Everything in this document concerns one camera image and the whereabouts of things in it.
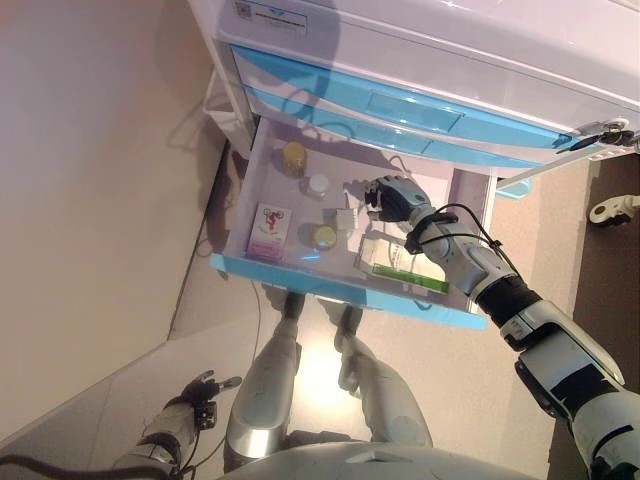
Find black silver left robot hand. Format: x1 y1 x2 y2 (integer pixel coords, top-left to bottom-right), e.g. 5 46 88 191
177 369 244 409

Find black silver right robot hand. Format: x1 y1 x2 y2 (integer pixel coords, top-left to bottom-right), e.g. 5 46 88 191
363 173 432 225

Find small white medicine box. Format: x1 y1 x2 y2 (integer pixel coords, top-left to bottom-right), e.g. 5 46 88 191
324 207 360 232

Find white drawer with blue front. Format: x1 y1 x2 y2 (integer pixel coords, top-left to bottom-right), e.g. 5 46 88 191
208 117 499 331

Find white green medicine box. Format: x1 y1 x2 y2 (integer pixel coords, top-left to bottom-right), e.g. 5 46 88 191
353 232 451 296

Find white lid medicine jar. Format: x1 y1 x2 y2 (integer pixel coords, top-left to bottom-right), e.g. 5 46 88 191
299 172 331 200

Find yellow medicine jar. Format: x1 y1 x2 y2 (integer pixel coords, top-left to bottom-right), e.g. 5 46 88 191
299 222 339 252
280 141 309 177

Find pink white medicine box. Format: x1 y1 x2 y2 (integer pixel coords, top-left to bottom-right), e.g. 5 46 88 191
247 201 294 261

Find silver left robot leg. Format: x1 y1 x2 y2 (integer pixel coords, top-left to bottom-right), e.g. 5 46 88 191
222 292 306 474

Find light blue plastic bin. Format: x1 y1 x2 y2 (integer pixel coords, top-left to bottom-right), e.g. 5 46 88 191
494 177 534 201

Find white blue medical cart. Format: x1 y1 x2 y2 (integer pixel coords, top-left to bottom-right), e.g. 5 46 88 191
202 0 640 184

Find grey robot torso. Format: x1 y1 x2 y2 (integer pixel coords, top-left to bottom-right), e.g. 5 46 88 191
224 429 556 480

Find metal cart keys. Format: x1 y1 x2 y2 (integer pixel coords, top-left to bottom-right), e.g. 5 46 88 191
554 119 636 154

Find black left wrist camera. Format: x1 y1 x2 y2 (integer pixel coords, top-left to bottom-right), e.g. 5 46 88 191
195 399 220 430

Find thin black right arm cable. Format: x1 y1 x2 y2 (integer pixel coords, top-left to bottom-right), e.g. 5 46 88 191
405 202 521 277

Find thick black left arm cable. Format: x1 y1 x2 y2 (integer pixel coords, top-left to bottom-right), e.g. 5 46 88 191
0 452 171 476

